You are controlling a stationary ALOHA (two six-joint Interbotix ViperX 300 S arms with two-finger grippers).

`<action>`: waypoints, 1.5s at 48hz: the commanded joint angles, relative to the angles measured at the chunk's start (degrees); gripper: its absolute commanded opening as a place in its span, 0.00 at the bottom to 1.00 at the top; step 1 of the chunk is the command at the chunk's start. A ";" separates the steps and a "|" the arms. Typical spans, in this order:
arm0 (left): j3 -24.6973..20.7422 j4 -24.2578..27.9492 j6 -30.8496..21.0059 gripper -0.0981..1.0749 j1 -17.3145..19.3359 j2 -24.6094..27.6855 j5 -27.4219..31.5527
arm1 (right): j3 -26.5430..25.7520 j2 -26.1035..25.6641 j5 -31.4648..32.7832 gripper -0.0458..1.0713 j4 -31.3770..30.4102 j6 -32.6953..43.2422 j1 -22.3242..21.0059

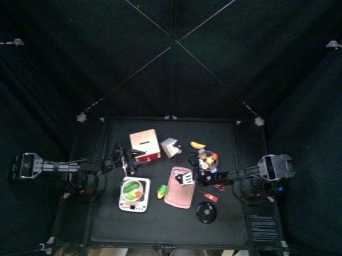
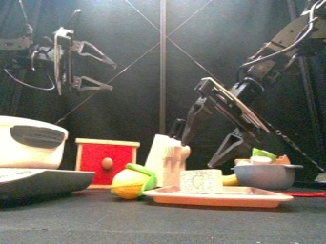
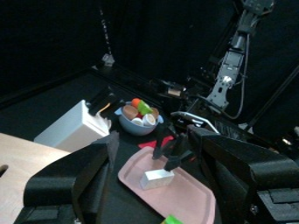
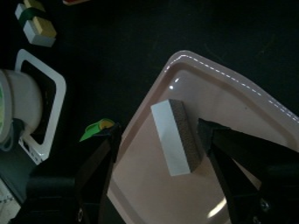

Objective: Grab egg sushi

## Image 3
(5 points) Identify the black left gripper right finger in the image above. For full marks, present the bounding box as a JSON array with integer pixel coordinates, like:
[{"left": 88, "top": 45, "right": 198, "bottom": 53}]
[{"left": 187, "top": 124, "right": 299, "bottom": 224}]

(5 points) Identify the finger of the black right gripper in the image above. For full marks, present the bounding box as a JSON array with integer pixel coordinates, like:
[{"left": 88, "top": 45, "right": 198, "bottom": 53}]
[
  {"left": 151, "top": 122, "right": 169, "bottom": 160},
  {"left": 163, "top": 132, "right": 195, "bottom": 172}
]

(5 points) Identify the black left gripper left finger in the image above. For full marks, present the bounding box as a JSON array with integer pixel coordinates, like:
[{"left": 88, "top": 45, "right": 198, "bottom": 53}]
[{"left": 14, "top": 130, "right": 121, "bottom": 224}]

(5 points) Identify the white rice block toy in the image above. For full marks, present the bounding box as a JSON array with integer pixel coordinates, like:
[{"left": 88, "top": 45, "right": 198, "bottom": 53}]
[{"left": 139, "top": 168, "right": 177, "bottom": 191}]

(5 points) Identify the white toy egg half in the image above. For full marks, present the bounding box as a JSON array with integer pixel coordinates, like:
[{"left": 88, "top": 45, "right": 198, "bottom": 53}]
[
  {"left": 130, "top": 117, "right": 146, "bottom": 127},
  {"left": 142, "top": 113, "right": 158, "bottom": 127}
]

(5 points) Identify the brown toy egg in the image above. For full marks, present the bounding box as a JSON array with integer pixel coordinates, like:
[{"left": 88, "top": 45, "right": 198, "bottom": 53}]
[{"left": 122, "top": 104, "right": 141, "bottom": 122}]

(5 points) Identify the red flat mat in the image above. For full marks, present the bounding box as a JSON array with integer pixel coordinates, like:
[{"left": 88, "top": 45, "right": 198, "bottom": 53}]
[{"left": 137, "top": 135, "right": 175, "bottom": 150}]

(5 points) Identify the light blue plastic bowl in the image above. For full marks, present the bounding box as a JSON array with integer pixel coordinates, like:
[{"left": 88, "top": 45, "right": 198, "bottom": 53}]
[{"left": 114, "top": 101, "right": 165, "bottom": 137}]

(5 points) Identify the light wooden board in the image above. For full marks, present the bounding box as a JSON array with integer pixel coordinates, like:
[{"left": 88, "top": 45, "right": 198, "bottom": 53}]
[{"left": 0, "top": 132, "right": 71, "bottom": 224}]

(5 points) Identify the green toy vegetable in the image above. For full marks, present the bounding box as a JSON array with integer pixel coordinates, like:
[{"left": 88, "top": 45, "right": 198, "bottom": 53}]
[{"left": 137, "top": 100, "right": 155, "bottom": 116}]

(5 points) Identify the orange toy carrot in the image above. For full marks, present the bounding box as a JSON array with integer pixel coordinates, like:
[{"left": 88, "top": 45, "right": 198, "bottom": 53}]
[{"left": 130, "top": 97, "right": 143, "bottom": 109}]

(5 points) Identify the pink plastic tray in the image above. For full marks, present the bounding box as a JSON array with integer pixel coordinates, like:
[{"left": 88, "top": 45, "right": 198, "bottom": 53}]
[{"left": 116, "top": 145, "right": 218, "bottom": 224}]

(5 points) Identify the white rectangular box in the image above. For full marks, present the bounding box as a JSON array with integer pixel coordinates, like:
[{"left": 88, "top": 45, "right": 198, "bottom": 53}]
[{"left": 32, "top": 99, "right": 112, "bottom": 153}]

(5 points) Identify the green toy piece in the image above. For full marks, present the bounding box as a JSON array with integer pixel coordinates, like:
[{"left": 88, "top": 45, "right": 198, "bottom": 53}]
[{"left": 161, "top": 214, "right": 185, "bottom": 224}]

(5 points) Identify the white frame bracket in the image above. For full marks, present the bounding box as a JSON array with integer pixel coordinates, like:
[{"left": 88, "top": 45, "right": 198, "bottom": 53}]
[{"left": 100, "top": 53, "right": 118, "bottom": 67}]

